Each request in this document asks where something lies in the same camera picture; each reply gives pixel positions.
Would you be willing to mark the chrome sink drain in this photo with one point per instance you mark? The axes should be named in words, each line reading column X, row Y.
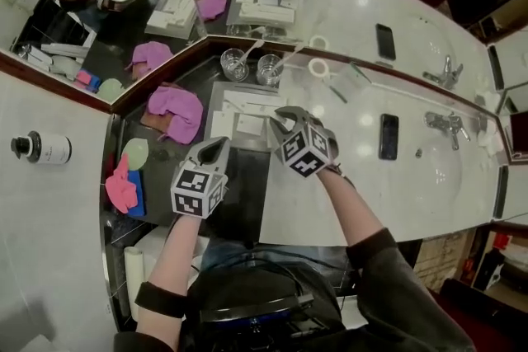
column 418, row 153

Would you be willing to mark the white folded towel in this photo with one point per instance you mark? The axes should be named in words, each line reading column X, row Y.
column 490, row 141

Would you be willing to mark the chrome faucet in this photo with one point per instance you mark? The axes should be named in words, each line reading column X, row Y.
column 445, row 123

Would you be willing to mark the cream paper roll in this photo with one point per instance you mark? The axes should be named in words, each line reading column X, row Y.
column 134, row 280

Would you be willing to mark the person's dark shirt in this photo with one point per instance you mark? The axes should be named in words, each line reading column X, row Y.
column 392, row 292

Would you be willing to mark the angled mirror panel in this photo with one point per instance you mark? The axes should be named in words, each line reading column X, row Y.
column 513, row 95
column 41, row 12

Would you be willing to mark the brown cloth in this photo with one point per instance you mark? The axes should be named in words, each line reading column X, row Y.
column 149, row 120

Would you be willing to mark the white sink basin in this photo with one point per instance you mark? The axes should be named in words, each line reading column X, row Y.
column 437, row 185

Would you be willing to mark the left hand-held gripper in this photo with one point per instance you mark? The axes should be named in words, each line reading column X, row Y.
column 194, row 191

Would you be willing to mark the white pump bottle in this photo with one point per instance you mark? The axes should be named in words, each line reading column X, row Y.
column 49, row 148

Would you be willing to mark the clear plastic tray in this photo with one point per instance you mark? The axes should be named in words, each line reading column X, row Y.
column 216, row 95

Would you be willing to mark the white toilet paper roll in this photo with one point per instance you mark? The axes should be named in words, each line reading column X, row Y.
column 319, row 68

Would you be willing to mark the glass tumbler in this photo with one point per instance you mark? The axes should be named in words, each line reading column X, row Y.
column 234, row 66
column 269, row 71

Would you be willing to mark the purple cloth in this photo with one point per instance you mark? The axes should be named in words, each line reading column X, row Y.
column 177, row 115

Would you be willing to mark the black smartphone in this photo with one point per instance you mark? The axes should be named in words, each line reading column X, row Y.
column 389, row 137

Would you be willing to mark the large wall mirror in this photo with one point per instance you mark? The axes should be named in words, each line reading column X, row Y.
column 371, row 12

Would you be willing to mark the black chest camera mount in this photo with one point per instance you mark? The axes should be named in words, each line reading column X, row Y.
column 255, row 321

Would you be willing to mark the pale green round pad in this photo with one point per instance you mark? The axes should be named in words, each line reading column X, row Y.
column 135, row 152

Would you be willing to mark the person's left forearm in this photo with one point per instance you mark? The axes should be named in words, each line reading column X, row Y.
column 173, row 255

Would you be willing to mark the blue cloth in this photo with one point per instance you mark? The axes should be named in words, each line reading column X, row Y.
column 138, row 198

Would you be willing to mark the dark red wooden door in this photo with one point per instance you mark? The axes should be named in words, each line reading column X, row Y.
column 486, row 317

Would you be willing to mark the person's right forearm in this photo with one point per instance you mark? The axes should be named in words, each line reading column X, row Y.
column 350, row 206

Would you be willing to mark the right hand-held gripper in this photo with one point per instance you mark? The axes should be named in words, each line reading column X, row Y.
column 305, row 150

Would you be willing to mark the person's blue jeans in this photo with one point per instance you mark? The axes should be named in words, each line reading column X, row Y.
column 231, row 251

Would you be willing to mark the black forearm band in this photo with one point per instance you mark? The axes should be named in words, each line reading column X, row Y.
column 161, row 300

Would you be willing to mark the small chrome holder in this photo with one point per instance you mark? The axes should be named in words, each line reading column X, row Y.
column 481, row 122

